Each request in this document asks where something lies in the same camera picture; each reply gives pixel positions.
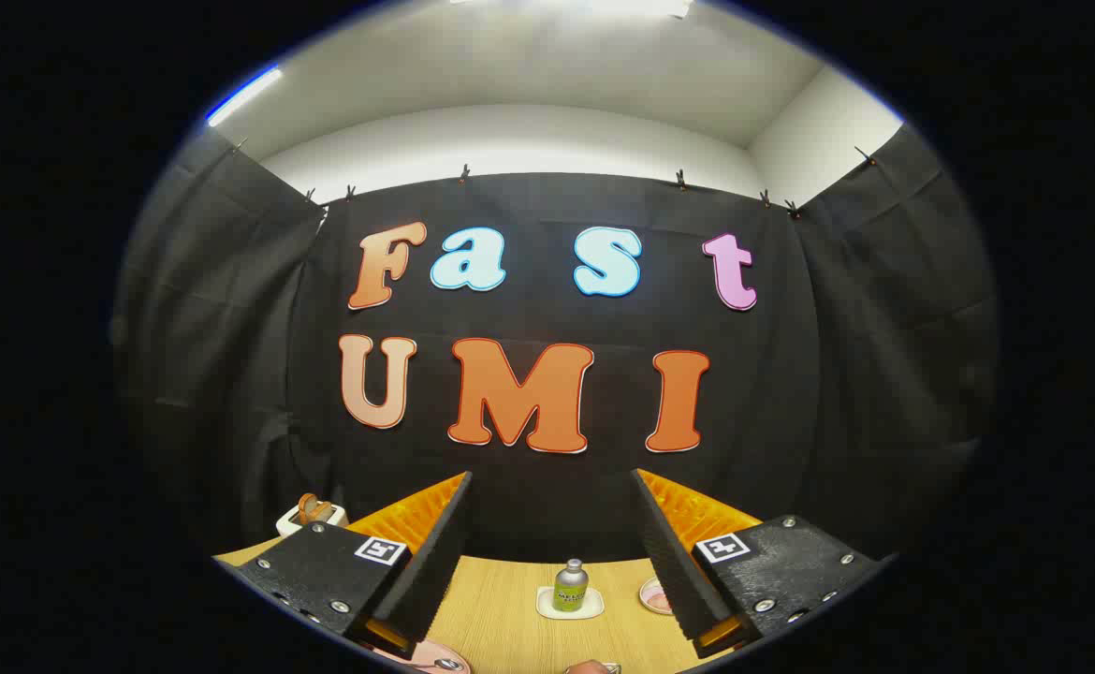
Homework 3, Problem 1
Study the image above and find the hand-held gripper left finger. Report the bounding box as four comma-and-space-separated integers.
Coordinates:
213, 471, 474, 661

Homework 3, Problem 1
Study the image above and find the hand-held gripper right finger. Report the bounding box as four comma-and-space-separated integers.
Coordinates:
630, 468, 895, 659

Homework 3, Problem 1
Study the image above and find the white oval plate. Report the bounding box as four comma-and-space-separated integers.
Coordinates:
638, 576, 675, 616

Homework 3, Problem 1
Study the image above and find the small white rectangular tray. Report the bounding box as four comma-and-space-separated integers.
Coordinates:
535, 586, 606, 621

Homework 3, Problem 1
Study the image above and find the pink round plate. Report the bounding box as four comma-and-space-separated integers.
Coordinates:
370, 639, 474, 674

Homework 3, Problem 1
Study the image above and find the green label soda bottle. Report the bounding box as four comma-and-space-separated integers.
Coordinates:
553, 559, 590, 613

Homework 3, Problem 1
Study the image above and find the white toaster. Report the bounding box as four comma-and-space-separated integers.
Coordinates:
275, 501, 349, 538

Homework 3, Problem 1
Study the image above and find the row of black cloth clips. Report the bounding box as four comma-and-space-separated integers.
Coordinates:
229, 140, 878, 222

